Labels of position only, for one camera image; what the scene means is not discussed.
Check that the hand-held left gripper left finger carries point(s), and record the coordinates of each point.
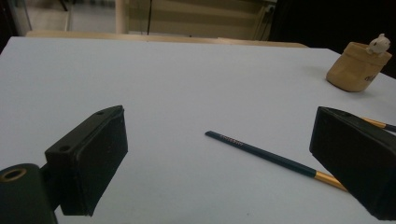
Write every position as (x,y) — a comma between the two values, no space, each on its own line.
(93,155)

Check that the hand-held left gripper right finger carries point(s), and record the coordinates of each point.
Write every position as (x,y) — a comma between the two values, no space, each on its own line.
(355,155)

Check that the dark green pencil gold end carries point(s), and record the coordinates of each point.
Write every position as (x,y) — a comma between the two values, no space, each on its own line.
(264,154)
(373,123)

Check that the tan pen holder white bear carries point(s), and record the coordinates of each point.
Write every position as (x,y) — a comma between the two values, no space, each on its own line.
(355,71)

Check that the light wooden table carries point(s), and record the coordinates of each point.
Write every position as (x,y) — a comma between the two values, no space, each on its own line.
(155,37)

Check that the black curtain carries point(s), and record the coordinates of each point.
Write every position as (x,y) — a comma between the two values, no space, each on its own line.
(327,21)

